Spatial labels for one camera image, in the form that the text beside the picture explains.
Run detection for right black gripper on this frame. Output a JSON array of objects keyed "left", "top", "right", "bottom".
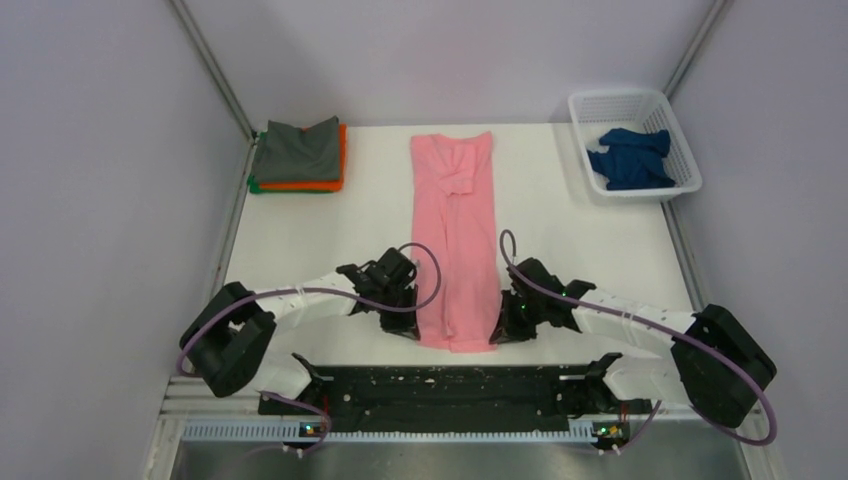
[{"left": 491, "top": 288, "right": 546, "bottom": 345}]

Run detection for pink t-shirt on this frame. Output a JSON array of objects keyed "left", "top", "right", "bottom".
[{"left": 410, "top": 132, "right": 501, "bottom": 354}]

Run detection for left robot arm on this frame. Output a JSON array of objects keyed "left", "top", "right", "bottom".
[{"left": 178, "top": 247, "right": 430, "bottom": 414}]

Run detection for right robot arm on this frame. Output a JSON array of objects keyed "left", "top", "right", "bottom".
[{"left": 507, "top": 258, "right": 777, "bottom": 431}]

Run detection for orange folded t-shirt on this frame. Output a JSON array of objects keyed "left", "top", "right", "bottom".
[{"left": 258, "top": 122, "right": 349, "bottom": 193}]

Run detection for green folded t-shirt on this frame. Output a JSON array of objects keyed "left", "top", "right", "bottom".
[{"left": 246, "top": 131, "right": 267, "bottom": 195}]

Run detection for grey folded t-shirt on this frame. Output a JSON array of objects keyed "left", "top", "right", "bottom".
[{"left": 256, "top": 116, "right": 342, "bottom": 183}]

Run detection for blue t-shirt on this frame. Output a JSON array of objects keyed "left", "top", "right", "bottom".
[{"left": 586, "top": 128, "right": 677, "bottom": 191}]

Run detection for white plastic basket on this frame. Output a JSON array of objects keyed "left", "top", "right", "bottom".
[{"left": 568, "top": 88, "right": 703, "bottom": 205}]

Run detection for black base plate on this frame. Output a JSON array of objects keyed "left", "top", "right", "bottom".
[{"left": 258, "top": 354, "right": 652, "bottom": 433}]

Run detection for white cable duct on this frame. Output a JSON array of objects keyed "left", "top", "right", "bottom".
[{"left": 180, "top": 418, "right": 631, "bottom": 444}]

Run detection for left aluminium frame post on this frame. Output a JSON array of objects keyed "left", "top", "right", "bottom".
[{"left": 166, "top": 0, "right": 256, "bottom": 140}]

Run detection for aluminium frame post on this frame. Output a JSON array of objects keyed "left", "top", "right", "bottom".
[
  {"left": 166, "top": 0, "right": 256, "bottom": 140},
  {"left": 663, "top": 0, "right": 734, "bottom": 101}
]

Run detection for right aluminium frame post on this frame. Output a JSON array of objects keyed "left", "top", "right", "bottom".
[{"left": 663, "top": 0, "right": 734, "bottom": 101}]

